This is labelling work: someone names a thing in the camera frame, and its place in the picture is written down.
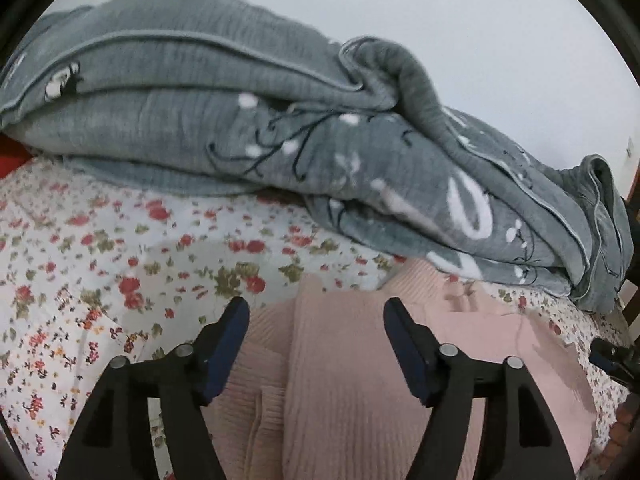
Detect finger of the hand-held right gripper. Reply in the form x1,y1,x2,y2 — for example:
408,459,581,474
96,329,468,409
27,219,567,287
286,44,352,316
589,338,640,388

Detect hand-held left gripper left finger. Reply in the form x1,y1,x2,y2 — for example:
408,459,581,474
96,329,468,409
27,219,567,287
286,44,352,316
56,296,251,480

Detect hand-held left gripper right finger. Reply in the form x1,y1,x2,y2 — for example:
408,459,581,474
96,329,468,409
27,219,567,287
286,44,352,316
383,297,576,480

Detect pink knit sweater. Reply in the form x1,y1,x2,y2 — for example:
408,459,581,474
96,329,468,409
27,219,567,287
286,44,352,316
205,257,598,480

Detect wooden bed footboard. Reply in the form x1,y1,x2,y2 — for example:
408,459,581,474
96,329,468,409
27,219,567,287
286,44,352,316
620,280,640,333

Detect floral bed sheet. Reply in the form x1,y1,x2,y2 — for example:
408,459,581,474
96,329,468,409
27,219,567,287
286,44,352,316
0,152,631,480

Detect grey floral blanket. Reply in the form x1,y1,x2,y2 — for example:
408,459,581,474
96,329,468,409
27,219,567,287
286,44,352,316
0,0,635,315

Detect red cloth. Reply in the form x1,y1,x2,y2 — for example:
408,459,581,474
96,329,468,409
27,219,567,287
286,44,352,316
0,132,28,181

